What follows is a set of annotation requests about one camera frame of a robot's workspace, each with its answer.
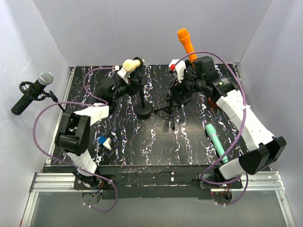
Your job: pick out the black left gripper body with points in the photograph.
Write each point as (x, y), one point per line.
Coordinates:
(126, 87)

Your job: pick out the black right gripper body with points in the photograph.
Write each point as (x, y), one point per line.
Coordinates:
(188, 85)

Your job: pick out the black tripod microphone stand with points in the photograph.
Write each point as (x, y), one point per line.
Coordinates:
(169, 109)

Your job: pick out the cream wooden microphone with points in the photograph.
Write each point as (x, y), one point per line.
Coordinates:
(130, 65)

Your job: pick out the black round-base stand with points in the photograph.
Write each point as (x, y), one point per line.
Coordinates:
(189, 66)
(142, 109)

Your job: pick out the mint green toy microphone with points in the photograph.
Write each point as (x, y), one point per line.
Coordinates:
(212, 134)

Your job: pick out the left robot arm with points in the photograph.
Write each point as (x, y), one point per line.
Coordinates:
(74, 129)

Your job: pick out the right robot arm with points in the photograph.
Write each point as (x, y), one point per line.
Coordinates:
(202, 76)

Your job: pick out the black round-base stand, orange mic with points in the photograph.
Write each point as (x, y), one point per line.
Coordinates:
(189, 66)

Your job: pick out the orange microphone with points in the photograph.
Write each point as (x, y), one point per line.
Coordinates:
(184, 38)

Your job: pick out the silver-headed black microphone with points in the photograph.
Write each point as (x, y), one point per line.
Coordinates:
(45, 78)

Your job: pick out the brown wooden metronome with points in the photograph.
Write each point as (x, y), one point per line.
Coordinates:
(212, 103)

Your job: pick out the blue and white toy block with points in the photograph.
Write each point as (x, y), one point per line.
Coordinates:
(106, 142)

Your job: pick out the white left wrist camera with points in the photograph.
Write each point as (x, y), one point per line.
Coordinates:
(123, 73)

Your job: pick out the black shock-mount tripod stand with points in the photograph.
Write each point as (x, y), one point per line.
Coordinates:
(27, 90)

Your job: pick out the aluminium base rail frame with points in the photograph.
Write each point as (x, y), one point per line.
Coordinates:
(155, 170)

